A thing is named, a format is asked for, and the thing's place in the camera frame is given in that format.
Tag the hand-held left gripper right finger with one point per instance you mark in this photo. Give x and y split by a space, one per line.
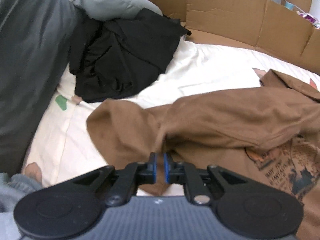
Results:
165 167

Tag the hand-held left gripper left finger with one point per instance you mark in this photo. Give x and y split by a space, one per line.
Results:
155 167

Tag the brown printed t-shirt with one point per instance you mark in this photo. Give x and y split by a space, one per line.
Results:
212 120

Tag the cream bear-print bed sheet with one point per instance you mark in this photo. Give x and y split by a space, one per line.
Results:
205 65

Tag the crumpled black garment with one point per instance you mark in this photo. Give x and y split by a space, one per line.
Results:
120 60

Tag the grey jeans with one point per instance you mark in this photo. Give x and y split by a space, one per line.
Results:
12 200

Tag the dark green garment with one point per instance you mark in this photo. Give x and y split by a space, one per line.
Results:
27 67

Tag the flattened cardboard box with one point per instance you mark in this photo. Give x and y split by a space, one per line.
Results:
225 10

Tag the grey neck pillow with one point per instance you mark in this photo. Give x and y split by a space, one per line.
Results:
107 2

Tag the purple and white tissue pack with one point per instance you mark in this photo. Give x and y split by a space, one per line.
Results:
310 18

